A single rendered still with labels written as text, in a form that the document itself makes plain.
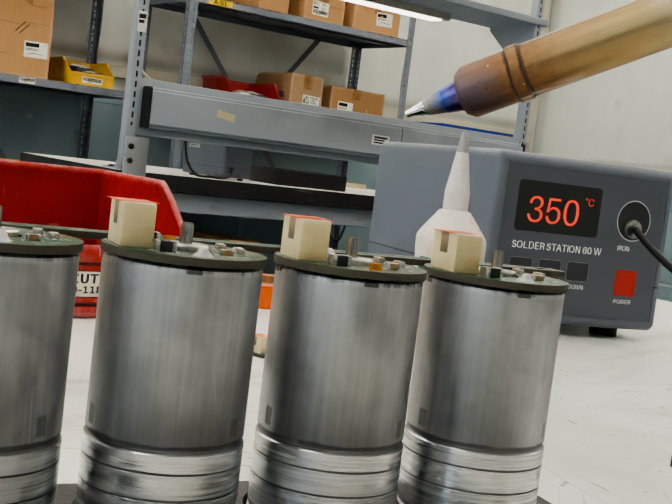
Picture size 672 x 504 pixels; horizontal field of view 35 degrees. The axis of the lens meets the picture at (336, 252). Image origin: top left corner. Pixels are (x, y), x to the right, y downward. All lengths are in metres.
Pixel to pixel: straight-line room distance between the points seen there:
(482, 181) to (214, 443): 0.42
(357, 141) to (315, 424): 2.83
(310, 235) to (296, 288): 0.01
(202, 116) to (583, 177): 2.19
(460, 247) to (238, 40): 5.07
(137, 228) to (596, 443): 0.22
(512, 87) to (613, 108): 5.96
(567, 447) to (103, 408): 0.21
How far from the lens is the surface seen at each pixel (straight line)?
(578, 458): 0.33
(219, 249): 0.16
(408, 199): 0.64
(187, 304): 0.15
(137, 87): 2.69
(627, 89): 6.08
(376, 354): 0.16
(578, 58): 0.16
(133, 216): 0.16
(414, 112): 0.16
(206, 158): 2.92
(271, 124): 2.83
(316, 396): 0.16
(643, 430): 0.39
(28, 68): 4.36
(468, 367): 0.18
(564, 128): 6.33
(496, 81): 0.16
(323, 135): 2.93
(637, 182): 0.61
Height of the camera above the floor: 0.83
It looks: 5 degrees down
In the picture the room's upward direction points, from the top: 7 degrees clockwise
